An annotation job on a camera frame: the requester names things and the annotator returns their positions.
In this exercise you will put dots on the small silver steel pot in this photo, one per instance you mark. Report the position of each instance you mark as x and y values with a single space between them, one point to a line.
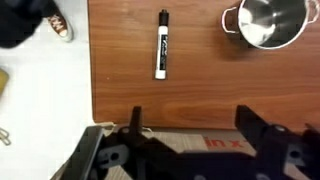
266 20

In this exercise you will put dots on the yellow blurred object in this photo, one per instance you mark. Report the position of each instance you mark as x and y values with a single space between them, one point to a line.
3 83

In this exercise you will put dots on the large flat cardboard box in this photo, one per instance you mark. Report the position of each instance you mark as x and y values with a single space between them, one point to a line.
190 141

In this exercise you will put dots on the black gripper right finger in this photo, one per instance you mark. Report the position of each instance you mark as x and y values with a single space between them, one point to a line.
248 123

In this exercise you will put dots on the brown white sneaker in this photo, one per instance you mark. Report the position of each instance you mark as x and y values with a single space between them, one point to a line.
61 28

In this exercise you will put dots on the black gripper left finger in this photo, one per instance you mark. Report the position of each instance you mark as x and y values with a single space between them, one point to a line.
136 118

